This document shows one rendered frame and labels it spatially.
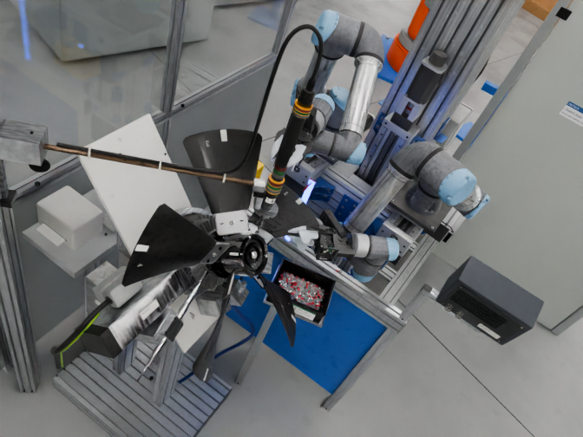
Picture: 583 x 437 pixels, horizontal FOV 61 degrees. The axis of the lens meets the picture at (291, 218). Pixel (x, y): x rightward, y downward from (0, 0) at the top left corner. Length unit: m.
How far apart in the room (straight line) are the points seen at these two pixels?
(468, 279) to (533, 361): 1.88
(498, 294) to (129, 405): 1.56
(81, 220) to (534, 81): 2.24
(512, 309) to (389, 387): 1.29
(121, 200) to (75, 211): 0.35
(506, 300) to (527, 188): 1.54
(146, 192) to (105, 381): 1.14
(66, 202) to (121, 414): 0.99
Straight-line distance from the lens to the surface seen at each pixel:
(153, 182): 1.50
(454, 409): 2.97
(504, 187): 3.16
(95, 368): 2.43
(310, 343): 2.32
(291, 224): 1.56
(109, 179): 1.42
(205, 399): 2.40
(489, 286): 1.67
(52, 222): 1.78
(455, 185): 1.52
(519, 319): 1.68
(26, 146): 1.32
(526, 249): 3.36
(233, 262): 1.36
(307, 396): 2.61
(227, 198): 1.39
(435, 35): 2.01
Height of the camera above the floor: 2.28
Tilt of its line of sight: 45 degrees down
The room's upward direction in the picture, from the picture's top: 23 degrees clockwise
